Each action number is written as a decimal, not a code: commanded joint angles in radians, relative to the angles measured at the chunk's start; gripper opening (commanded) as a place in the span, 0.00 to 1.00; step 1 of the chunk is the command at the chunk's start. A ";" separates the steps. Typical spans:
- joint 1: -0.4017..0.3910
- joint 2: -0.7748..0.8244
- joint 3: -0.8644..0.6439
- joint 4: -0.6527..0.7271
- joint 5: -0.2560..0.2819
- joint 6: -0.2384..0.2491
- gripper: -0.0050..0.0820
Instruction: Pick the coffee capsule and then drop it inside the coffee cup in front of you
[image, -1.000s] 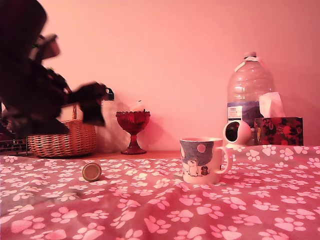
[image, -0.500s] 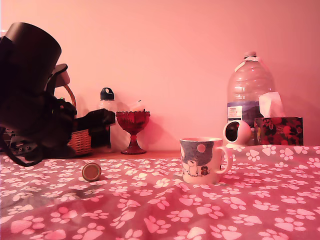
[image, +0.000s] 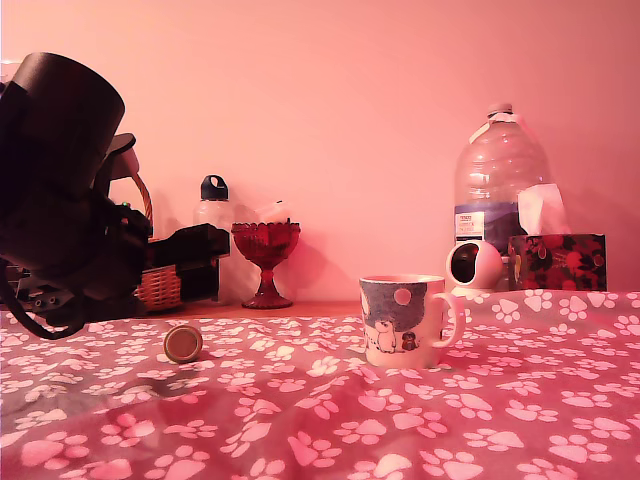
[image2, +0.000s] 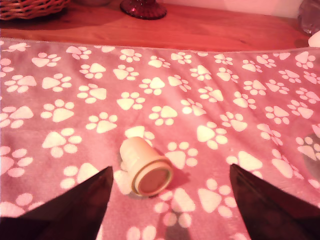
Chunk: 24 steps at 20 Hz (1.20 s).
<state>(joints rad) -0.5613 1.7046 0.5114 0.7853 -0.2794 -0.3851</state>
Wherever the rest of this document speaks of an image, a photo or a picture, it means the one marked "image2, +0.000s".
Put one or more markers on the cream coffee capsule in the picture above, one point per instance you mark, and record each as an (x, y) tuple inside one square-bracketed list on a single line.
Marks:
[(147, 170)]

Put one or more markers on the paw print fleece cloth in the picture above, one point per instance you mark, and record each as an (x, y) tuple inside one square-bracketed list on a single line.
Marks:
[(150, 100)]

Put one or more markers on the red glass goblet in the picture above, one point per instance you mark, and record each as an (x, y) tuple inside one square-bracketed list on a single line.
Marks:
[(143, 10)]

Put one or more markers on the small white round camera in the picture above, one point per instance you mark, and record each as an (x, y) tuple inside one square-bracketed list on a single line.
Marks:
[(315, 41)]

